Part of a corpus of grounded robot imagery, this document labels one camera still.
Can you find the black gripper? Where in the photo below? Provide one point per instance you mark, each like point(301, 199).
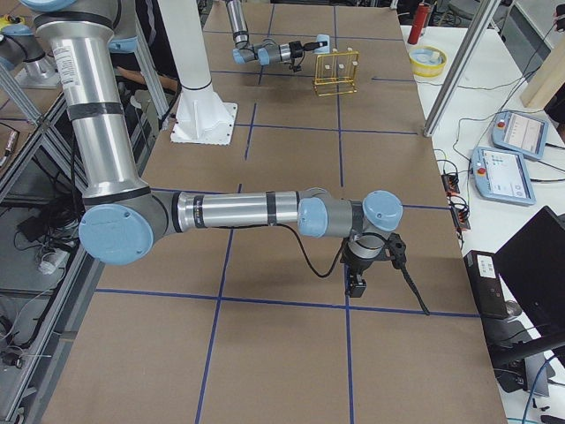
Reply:
point(294, 49)
point(357, 266)

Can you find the light blue plastic cup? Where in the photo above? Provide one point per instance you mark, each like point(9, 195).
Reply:
point(326, 38)

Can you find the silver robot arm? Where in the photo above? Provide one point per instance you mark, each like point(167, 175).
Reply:
point(268, 51)
point(124, 217)

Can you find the yellow tape roll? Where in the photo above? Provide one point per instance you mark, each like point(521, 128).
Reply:
point(427, 61)

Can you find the red bottle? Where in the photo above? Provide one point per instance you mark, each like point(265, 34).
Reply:
point(419, 22)

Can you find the black computer box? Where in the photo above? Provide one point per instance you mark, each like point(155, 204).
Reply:
point(485, 285)

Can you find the orange black connector block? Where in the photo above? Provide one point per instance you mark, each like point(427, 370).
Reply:
point(450, 182)

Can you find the black monitor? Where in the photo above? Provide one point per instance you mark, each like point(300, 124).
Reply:
point(531, 264)

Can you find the lower teach pendant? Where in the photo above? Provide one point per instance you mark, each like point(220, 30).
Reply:
point(502, 175)

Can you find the teach pendant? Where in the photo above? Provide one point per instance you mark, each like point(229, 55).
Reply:
point(502, 175)
point(520, 132)

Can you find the upper teach pendant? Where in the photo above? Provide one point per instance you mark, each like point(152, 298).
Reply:
point(520, 132)

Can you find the wooden board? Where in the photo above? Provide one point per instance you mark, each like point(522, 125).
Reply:
point(547, 81)

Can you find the white power strip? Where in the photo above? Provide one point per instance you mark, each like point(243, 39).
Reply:
point(51, 261)

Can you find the gold wire cup holder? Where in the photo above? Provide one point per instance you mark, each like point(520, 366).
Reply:
point(336, 73)

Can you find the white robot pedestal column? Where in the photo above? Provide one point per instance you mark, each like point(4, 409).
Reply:
point(202, 117)

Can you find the aluminium frame post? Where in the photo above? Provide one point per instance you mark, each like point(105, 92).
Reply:
point(474, 34)

